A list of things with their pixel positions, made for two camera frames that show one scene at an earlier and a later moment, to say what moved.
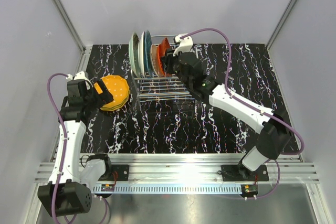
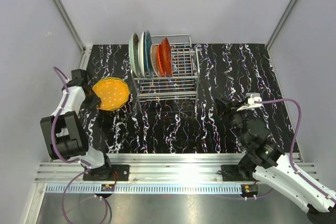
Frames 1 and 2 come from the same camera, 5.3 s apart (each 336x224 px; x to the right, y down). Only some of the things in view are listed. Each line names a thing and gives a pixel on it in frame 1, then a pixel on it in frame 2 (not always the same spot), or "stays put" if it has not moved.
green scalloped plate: [116, 107] -> [111, 77]
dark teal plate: [148, 47] stays put
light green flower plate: [134, 54] stays put
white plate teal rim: [141, 53] stays put
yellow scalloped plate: [117, 86] stays put
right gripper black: [169, 62] -> [227, 106]
